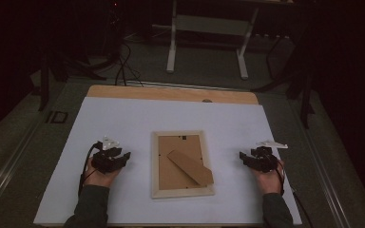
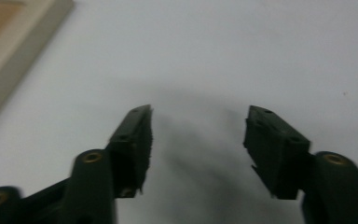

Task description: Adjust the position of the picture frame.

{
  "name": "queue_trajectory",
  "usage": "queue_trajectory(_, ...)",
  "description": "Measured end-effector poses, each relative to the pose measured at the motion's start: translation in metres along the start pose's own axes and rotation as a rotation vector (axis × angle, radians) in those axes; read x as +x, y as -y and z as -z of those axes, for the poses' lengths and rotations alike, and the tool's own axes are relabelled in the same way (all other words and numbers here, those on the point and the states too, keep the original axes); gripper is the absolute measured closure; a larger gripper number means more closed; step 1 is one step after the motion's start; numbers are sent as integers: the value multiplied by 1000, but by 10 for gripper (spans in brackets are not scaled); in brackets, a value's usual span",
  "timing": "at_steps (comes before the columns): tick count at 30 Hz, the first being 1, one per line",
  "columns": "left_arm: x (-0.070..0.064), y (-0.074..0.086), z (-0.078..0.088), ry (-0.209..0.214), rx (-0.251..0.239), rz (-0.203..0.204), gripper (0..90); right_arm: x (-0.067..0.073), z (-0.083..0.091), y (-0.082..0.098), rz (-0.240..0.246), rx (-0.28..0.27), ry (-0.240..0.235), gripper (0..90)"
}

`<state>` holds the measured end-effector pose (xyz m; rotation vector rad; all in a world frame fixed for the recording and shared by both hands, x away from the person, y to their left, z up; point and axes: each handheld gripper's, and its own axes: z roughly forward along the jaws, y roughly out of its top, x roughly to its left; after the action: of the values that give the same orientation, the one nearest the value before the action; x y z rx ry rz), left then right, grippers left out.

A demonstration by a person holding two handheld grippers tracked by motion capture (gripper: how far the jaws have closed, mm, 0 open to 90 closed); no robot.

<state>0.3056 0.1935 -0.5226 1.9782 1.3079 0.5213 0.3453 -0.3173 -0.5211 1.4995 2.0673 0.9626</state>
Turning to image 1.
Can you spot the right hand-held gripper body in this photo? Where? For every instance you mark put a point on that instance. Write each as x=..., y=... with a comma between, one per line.
x=264, y=160

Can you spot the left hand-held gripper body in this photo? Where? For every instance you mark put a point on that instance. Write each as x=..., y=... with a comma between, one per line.
x=106, y=160

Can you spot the wooden picture frame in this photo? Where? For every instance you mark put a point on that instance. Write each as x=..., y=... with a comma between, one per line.
x=171, y=177

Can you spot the person's left hand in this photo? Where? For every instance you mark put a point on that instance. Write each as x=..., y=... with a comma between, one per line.
x=99, y=179

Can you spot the person's right hand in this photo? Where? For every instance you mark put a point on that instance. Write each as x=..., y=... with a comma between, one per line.
x=269, y=182

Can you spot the white table mat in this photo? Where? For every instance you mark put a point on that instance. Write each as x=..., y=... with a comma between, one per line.
x=133, y=120

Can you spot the black stand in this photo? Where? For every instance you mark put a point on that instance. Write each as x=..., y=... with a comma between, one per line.
x=305, y=95
x=46, y=79

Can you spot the white metal stand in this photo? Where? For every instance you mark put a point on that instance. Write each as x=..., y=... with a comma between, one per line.
x=209, y=25

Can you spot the metal floor rail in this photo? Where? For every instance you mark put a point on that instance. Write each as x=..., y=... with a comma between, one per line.
x=326, y=177
x=3, y=183

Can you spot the black floor bracket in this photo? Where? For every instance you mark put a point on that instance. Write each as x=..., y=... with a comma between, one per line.
x=57, y=117

